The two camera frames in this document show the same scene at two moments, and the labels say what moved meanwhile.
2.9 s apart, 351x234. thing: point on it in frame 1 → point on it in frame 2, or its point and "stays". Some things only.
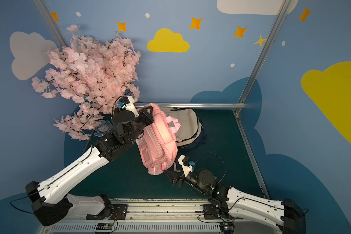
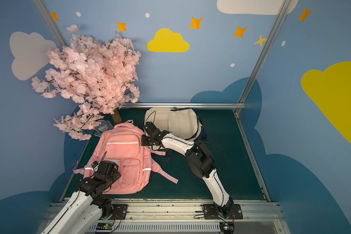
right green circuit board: [227, 227] stays
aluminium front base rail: [159, 216] stays
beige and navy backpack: [191, 132] stays
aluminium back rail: [196, 105] stays
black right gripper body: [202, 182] → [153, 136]
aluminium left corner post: [44, 9] stays
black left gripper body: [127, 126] → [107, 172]
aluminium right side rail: [241, 126] stays
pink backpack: [158, 144] → [122, 143]
